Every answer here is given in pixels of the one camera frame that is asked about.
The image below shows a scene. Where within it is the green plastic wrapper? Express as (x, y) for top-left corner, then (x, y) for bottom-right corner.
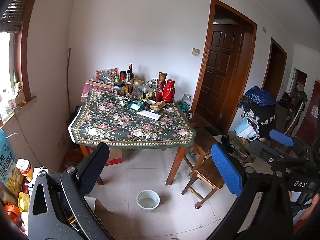
(127, 100), (145, 112)

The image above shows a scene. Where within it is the long white box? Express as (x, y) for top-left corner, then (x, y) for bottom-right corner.
(137, 110), (161, 121)

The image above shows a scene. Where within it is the brown cardboard piece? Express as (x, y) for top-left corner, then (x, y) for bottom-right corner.
(150, 100), (166, 111)

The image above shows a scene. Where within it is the person right hand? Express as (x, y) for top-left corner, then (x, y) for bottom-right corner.
(293, 193), (319, 235)

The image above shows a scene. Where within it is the wooden stool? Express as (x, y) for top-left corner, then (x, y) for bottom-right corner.
(181, 128), (225, 209)

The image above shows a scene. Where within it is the clothes rack with clothes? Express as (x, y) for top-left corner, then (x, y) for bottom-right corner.
(237, 86), (308, 140)

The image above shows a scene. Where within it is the light blue bag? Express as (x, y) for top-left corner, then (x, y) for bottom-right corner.
(234, 117), (258, 141)

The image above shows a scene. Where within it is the floral green tablecloth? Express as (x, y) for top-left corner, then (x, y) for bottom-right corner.
(68, 89), (196, 150)

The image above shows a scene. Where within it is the teal green cloth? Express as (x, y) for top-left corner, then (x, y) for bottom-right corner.
(178, 102), (190, 112)

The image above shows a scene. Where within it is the clear glass jar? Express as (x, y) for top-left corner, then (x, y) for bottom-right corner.
(182, 94), (191, 106)

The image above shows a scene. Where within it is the pink patterned bag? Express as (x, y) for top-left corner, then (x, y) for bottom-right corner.
(81, 80), (113, 98)

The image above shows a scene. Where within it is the black lid glass jar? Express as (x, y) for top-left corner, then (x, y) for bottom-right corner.
(113, 81), (125, 96)

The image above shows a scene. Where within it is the yellow label liquor bottle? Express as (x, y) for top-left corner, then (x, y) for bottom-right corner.
(124, 70), (132, 95)

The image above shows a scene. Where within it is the custard apple fruit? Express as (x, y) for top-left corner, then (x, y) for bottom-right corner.
(145, 92), (154, 100)

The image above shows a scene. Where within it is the gold lid plastic jar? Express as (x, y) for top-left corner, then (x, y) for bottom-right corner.
(132, 79), (144, 99)

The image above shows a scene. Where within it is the red thermos jug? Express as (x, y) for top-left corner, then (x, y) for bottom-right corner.
(162, 79), (175, 103)

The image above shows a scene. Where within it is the red sauce bottle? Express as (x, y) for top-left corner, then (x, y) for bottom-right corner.
(155, 82), (163, 102)

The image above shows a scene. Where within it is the brown wooden door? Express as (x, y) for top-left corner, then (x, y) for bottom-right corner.
(191, 0), (257, 133)

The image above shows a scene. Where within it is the thin stick in corner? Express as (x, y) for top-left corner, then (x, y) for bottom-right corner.
(66, 47), (71, 116)

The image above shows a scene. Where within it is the dark wine bottle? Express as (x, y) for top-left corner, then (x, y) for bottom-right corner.
(129, 63), (134, 80)

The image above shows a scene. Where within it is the brown clay vase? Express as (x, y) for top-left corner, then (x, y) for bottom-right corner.
(159, 72), (167, 82)

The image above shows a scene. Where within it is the snack bag against wall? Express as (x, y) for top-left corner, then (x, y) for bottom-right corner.
(95, 68), (119, 82)

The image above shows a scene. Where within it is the wall light switch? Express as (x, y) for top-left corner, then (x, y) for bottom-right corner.
(192, 48), (200, 57)

